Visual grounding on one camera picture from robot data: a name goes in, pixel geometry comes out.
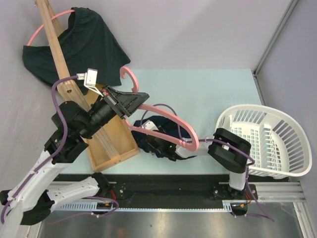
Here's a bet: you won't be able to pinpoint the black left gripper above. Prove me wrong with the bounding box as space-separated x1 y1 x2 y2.
79 84 149 139

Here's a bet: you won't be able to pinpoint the pink plastic hanger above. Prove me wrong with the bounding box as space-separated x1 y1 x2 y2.
119 65 200 152

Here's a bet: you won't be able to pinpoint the navy blue shorts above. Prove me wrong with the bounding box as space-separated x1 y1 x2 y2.
130 116 193 161

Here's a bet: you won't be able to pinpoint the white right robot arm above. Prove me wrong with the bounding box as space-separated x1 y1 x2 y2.
141 128 255 199

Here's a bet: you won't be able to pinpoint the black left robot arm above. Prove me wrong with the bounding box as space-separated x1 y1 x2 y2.
0 86 150 226

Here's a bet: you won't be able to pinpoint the dark green shorts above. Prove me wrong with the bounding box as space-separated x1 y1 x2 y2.
22 7 131 86

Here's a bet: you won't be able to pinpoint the pink hanger with green shorts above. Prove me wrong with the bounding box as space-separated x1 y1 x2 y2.
27 8 75 47

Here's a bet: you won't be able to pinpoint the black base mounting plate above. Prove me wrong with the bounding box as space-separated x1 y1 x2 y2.
56 173 258 215

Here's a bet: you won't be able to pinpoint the wooden rack base tray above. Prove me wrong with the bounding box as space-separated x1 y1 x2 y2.
85 84 140 172

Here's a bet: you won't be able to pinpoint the white laundry basket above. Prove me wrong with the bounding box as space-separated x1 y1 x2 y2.
215 104 312 179

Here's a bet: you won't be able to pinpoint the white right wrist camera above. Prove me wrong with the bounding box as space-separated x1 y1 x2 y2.
141 120 158 131

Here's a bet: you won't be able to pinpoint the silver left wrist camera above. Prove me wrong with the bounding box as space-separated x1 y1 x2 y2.
77 68 98 88

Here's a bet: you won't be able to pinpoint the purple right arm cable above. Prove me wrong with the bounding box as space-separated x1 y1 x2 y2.
138 103 275 223

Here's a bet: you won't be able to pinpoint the wooden rack post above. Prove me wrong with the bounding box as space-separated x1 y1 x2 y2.
36 0 91 111

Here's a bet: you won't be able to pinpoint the aluminium rail with cable duct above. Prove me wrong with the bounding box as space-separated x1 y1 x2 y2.
56 182 305 214

